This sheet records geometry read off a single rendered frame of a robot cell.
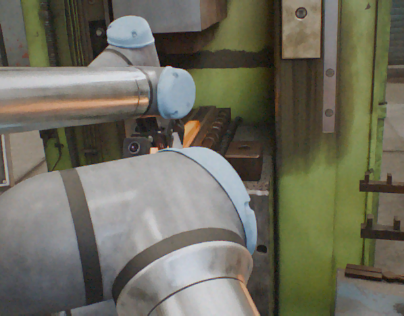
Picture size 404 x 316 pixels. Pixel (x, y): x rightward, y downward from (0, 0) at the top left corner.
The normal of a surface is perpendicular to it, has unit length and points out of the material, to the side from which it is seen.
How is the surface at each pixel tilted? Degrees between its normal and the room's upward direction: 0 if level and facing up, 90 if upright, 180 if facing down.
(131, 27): 29
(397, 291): 0
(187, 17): 90
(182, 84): 90
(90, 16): 90
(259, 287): 90
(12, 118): 113
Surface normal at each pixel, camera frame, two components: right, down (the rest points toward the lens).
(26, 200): -0.20, -0.61
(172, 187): 0.19, -0.71
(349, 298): -0.06, -0.94
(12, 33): -0.14, 0.34
